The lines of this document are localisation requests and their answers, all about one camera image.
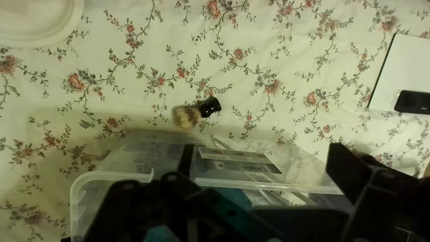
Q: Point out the clear plastic storage bin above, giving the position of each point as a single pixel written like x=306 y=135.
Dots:
x=134 y=152

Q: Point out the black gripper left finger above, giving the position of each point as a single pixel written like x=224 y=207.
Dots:
x=134 y=210

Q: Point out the white flat paper sheet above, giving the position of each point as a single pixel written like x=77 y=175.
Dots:
x=403 y=62

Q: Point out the floral print bedsheet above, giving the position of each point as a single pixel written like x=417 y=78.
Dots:
x=269 y=44

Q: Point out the white round plate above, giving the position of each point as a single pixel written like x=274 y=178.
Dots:
x=31 y=18

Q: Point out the dark green fabric bag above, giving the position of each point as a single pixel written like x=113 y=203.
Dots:
x=237 y=202

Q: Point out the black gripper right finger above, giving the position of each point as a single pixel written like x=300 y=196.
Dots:
x=390 y=202

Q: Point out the small black flat device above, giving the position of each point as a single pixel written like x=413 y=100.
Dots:
x=414 y=102

